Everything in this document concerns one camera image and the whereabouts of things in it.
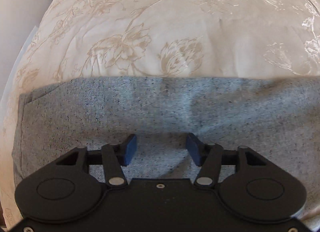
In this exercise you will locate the grey speckled pants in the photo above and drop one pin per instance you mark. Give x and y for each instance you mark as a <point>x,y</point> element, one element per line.
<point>278,118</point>

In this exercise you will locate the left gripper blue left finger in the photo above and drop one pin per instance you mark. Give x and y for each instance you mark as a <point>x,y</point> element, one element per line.
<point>116,157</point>

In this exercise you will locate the cream embroidered bedspread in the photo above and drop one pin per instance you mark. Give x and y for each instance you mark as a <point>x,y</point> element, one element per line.
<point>250,39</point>

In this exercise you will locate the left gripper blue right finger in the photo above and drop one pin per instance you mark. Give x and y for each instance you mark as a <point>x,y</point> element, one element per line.
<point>208,158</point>

